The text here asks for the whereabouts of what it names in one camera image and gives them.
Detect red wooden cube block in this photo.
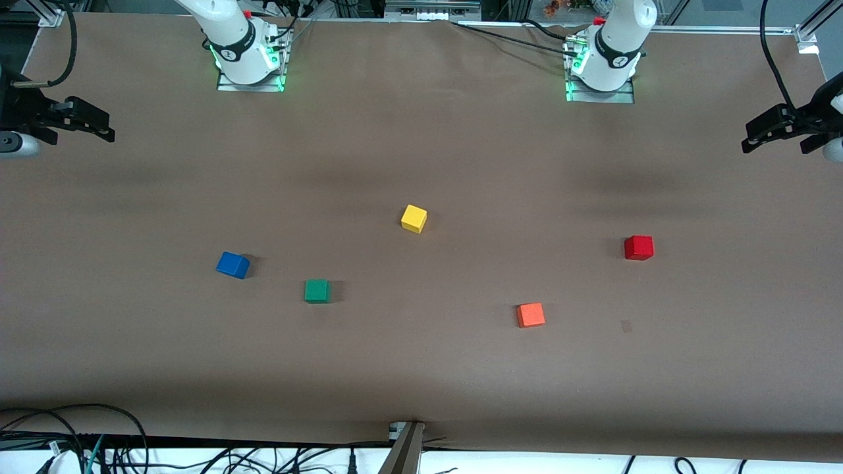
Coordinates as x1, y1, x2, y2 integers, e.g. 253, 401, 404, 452
624, 234, 655, 261

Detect blue wooden cube block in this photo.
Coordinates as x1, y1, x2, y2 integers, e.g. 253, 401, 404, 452
215, 251, 252, 280

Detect orange wooden cube block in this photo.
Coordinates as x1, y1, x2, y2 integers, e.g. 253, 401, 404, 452
516, 302, 547, 329

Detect yellow wooden cube block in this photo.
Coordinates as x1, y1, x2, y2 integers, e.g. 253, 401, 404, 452
400, 204, 428, 234

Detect grey power strip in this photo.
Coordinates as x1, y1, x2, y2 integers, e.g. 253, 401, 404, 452
385, 0, 482, 22

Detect brown paper table cover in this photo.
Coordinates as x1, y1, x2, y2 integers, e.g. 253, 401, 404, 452
0, 12, 843, 463

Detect aluminium corner bracket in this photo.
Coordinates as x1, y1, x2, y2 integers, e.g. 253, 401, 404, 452
38, 0, 67, 28
793, 23, 821, 55

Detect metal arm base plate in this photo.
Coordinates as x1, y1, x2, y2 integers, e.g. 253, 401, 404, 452
564, 39, 637, 105
217, 30, 286, 93

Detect black arm base cable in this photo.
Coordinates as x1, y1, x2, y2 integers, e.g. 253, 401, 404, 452
451, 21, 575, 55
522, 18, 580, 44

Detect black looping cable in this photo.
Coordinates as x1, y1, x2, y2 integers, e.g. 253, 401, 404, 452
0, 403, 150, 474

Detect green cable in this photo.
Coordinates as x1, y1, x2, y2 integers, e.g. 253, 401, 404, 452
84, 434, 107, 474

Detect aluminium profile post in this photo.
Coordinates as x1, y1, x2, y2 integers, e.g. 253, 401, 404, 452
378, 421, 426, 474

